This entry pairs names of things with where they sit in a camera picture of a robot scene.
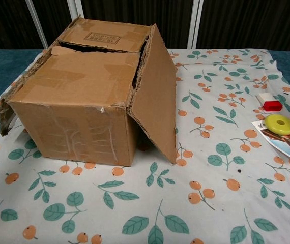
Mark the yellow ring disc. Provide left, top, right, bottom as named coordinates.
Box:
left=265, top=114, right=290, bottom=135

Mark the white floral tablecloth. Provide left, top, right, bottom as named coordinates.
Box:
left=0, top=48, right=290, bottom=244

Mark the picture postcard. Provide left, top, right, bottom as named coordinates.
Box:
left=251, top=120, right=290, bottom=161

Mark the white eraser block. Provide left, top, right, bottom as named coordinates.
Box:
left=255, top=93, right=275, bottom=104

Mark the white metal frame post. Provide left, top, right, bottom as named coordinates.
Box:
left=185, top=0, right=204, bottom=49
left=25, top=0, right=49, bottom=49
left=67, top=0, right=83, bottom=27

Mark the brown cardboard box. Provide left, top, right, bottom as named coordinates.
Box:
left=0, top=15, right=179, bottom=167

